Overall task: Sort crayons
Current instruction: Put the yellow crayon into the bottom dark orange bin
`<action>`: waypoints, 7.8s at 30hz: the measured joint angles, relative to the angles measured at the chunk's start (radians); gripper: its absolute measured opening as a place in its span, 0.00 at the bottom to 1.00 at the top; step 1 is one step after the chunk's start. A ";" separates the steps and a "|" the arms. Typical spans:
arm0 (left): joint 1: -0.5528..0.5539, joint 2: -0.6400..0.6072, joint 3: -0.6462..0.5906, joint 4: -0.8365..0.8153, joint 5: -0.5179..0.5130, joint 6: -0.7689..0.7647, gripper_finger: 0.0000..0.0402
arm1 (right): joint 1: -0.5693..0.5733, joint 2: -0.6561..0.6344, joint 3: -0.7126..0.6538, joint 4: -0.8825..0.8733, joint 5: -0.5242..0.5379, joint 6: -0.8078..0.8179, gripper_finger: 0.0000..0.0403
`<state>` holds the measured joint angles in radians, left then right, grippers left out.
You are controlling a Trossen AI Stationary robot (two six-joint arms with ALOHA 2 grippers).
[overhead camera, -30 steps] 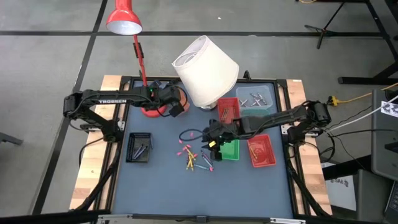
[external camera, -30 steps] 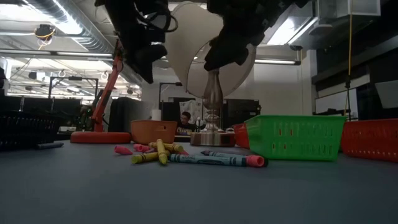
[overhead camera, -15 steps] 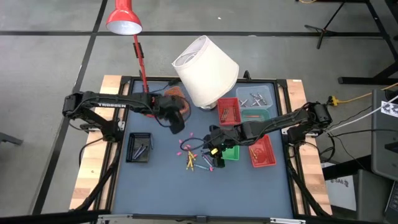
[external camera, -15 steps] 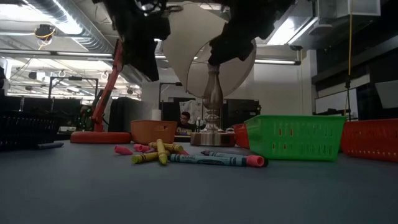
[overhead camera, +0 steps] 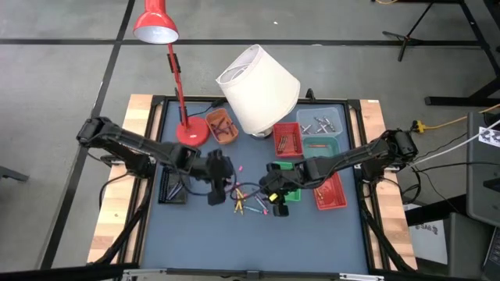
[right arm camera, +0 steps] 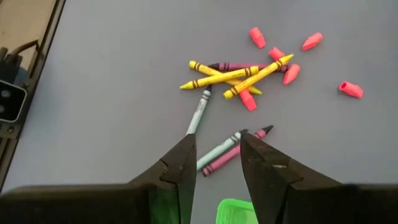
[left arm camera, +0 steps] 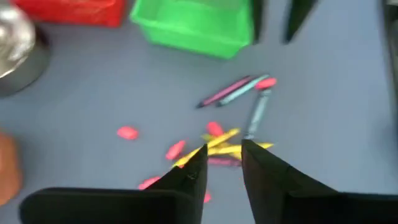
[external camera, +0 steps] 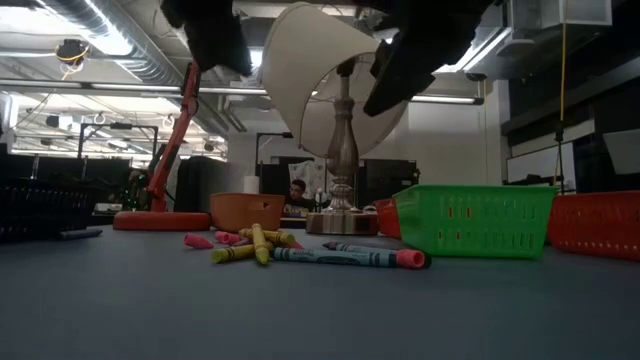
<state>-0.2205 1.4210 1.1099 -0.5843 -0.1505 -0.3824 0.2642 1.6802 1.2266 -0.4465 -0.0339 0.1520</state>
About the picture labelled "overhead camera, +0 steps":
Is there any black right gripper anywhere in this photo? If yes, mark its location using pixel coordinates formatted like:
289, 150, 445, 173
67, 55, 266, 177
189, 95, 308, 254
259, 162, 305, 218

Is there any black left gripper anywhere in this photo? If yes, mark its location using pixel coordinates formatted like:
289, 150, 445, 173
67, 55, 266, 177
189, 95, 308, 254
191, 148, 235, 207

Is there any black floor cable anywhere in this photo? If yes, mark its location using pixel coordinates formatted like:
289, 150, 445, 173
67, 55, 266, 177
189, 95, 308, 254
405, 159, 470, 208

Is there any red plastic basket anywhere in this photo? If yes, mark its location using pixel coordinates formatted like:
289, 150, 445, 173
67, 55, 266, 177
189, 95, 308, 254
312, 171, 348, 212
273, 123, 304, 158

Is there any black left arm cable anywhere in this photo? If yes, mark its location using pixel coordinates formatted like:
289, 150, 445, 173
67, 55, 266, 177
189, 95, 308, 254
181, 171, 220, 196

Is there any white printed tag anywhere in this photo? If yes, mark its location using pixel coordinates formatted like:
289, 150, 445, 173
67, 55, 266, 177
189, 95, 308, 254
478, 125, 500, 148

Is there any black tripod stand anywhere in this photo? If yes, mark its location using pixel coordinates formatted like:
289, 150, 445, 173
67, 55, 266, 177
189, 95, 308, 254
381, 0, 500, 106

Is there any white box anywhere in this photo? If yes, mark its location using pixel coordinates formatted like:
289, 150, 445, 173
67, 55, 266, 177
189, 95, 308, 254
408, 218, 450, 266

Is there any black lamp cord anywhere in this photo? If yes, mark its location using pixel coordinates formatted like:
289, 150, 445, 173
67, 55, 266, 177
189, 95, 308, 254
187, 97, 227, 118

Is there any black plastic basket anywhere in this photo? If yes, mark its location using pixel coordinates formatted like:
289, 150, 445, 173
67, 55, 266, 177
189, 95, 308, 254
158, 165, 189, 205

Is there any green plastic basket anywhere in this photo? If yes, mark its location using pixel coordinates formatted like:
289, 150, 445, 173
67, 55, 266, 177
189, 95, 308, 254
273, 161, 302, 203

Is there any gray box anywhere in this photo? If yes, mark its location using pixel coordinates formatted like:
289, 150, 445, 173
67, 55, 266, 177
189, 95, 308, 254
445, 212, 493, 280

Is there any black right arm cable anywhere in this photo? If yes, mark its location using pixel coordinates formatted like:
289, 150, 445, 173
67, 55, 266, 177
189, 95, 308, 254
230, 180, 270, 201

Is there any wooden table side board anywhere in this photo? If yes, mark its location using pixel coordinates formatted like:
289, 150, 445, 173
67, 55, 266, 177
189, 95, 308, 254
86, 93, 155, 265
359, 99, 418, 270

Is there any red desk lamp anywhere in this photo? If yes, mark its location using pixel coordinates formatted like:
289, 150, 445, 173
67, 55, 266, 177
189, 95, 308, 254
132, 0, 212, 148

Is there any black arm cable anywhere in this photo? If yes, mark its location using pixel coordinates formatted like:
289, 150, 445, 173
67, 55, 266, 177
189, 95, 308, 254
230, 180, 270, 201
181, 171, 220, 196

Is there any orange plastic bin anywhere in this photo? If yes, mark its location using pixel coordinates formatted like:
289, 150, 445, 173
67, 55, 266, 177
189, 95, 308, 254
205, 108, 240, 145

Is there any black metal table frame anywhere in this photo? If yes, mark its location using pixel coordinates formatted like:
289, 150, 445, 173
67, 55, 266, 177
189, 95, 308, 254
87, 93, 419, 281

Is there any teal plastic bin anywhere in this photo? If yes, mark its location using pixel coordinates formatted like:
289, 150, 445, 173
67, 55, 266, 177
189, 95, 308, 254
302, 136, 341, 159

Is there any gray cabinet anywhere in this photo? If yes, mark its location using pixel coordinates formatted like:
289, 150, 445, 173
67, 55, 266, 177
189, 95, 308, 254
466, 111, 500, 227

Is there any clear plastic bin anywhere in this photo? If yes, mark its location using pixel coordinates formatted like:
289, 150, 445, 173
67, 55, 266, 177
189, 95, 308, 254
295, 107, 344, 138

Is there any white cable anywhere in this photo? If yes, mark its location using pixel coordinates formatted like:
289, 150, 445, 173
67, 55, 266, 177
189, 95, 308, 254
409, 119, 500, 167

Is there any dark chair leg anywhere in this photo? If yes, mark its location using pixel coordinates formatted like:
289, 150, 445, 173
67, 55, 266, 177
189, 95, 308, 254
0, 165, 30, 183

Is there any yellow extension cord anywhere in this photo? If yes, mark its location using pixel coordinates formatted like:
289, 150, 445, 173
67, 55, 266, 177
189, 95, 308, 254
412, 103, 500, 133

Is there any silver table lamp white shade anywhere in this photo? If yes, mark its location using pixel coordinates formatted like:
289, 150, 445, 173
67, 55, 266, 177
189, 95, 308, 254
215, 44, 302, 140

